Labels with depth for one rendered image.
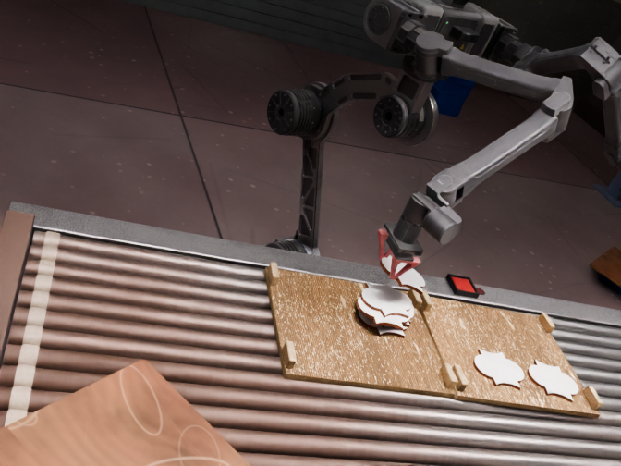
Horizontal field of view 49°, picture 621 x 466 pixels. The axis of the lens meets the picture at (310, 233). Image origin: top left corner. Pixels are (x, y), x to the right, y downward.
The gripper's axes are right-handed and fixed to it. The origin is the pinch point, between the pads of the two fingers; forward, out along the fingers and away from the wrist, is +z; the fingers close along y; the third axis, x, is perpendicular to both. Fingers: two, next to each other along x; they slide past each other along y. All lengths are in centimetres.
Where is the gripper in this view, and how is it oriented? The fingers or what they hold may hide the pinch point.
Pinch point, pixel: (388, 266)
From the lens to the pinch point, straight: 161.2
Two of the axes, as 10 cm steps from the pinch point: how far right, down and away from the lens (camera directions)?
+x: 9.0, 1.1, 4.2
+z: -3.4, 7.9, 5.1
